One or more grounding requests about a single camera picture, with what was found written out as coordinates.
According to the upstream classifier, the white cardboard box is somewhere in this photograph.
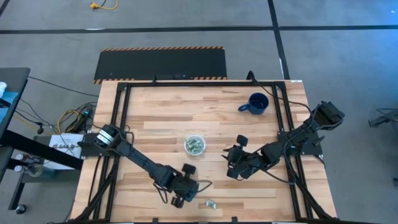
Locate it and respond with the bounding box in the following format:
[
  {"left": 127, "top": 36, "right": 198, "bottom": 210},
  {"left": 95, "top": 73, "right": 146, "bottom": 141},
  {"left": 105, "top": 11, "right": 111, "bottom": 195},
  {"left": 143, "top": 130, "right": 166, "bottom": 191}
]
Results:
[{"left": 48, "top": 133, "right": 85, "bottom": 170}]

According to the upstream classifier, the clear plastic bowl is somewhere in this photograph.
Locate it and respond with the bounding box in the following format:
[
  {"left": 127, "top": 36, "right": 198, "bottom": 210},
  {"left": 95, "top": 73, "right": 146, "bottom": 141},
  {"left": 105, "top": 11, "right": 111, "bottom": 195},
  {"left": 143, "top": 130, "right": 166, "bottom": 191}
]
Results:
[{"left": 183, "top": 134, "right": 206, "bottom": 156}]

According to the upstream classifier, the yellow extension cord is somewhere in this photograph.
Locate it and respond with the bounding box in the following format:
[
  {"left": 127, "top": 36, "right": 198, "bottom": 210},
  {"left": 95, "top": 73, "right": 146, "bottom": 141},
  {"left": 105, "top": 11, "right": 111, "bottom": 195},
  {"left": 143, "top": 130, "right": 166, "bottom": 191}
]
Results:
[{"left": 90, "top": 0, "right": 119, "bottom": 11}]

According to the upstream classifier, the black stand leg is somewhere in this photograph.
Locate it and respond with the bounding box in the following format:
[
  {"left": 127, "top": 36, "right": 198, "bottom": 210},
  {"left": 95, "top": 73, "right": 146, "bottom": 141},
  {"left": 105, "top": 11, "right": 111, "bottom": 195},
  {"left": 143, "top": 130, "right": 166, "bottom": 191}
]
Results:
[{"left": 368, "top": 108, "right": 398, "bottom": 128}]

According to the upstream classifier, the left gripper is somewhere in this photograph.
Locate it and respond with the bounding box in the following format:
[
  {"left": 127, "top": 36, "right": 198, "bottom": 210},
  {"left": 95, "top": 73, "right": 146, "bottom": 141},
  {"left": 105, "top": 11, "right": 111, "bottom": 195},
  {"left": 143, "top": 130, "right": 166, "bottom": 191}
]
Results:
[{"left": 161, "top": 163, "right": 199, "bottom": 208}]

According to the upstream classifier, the yellow cable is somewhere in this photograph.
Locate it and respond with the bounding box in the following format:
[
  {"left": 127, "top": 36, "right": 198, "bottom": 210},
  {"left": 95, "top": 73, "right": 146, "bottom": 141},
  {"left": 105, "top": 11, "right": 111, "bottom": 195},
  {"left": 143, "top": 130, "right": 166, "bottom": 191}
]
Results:
[{"left": 57, "top": 108, "right": 82, "bottom": 133}]

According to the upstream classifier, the black hazard-striped floor mat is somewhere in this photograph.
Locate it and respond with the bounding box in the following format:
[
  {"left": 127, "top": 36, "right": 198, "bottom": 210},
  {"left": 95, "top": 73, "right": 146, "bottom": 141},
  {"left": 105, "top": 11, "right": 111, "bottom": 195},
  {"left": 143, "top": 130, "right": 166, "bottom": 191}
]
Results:
[{"left": 93, "top": 45, "right": 228, "bottom": 85}]

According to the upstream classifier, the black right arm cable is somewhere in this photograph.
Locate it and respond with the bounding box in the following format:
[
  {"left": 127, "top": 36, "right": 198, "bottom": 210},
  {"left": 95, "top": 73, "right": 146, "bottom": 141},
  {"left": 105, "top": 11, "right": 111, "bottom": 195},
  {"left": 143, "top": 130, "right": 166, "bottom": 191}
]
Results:
[{"left": 246, "top": 70, "right": 315, "bottom": 119}]

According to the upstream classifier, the black workbench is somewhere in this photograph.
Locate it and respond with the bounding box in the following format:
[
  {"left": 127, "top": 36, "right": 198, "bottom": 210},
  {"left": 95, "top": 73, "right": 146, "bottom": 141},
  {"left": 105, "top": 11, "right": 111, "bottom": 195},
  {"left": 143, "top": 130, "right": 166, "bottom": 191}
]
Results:
[{"left": 0, "top": 67, "right": 85, "bottom": 215}]

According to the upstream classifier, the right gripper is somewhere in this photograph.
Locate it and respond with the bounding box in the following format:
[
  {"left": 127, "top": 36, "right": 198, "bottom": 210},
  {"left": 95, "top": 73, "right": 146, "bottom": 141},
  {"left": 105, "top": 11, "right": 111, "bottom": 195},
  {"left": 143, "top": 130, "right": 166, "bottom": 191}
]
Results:
[{"left": 222, "top": 134, "right": 267, "bottom": 180}]

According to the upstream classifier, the black power strip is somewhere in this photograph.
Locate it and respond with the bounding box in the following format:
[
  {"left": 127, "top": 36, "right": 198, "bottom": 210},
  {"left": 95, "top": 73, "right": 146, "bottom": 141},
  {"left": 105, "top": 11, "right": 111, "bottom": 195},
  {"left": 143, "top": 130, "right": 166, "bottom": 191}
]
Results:
[{"left": 67, "top": 105, "right": 94, "bottom": 133}]

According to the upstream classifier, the dark blue ceramic mug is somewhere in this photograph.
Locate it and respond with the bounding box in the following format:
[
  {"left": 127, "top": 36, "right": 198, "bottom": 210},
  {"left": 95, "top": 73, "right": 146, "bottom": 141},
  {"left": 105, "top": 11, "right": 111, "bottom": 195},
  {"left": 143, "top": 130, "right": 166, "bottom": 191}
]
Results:
[{"left": 238, "top": 92, "right": 270, "bottom": 115}]

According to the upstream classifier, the black aluminium table frame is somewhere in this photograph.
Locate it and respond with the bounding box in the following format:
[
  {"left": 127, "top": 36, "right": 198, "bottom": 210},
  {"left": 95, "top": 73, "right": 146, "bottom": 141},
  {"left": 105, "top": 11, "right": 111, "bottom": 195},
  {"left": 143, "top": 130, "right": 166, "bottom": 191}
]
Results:
[{"left": 71, "top": 80, "right": 338, "bottom": 224}]

